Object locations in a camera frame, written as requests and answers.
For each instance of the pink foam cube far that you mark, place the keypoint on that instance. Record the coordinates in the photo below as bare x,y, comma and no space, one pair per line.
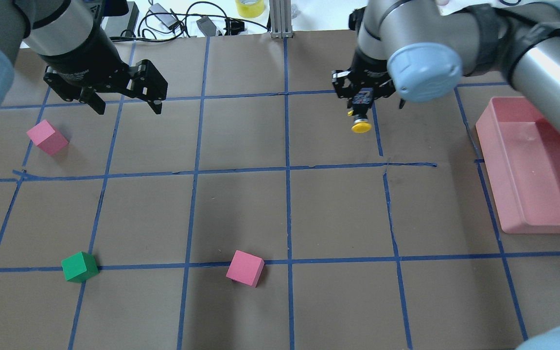
47,138

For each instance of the black power adapter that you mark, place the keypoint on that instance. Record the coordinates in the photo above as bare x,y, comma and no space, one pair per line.
119,18

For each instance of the pink foam cube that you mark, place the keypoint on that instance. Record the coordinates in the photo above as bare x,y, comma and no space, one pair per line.
245,268
47,138

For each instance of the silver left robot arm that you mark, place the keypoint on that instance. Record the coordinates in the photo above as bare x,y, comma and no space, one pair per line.
82,61

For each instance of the yellow tape roll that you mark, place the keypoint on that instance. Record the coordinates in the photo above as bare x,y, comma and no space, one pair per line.
250,8

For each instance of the green foam cube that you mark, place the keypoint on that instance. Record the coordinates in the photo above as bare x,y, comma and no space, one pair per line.
79,267

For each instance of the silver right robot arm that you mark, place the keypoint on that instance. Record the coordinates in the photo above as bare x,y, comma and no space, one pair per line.
408,47

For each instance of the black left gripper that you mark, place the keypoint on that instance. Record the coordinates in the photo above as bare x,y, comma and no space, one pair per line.
84,57

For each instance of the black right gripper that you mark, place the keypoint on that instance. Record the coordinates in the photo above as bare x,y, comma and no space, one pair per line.
368,69

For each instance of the yellow push button switch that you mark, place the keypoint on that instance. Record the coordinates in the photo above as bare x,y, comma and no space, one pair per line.
359,107

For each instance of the pink plastic tray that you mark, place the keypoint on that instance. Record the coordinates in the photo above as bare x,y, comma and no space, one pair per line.
521,151

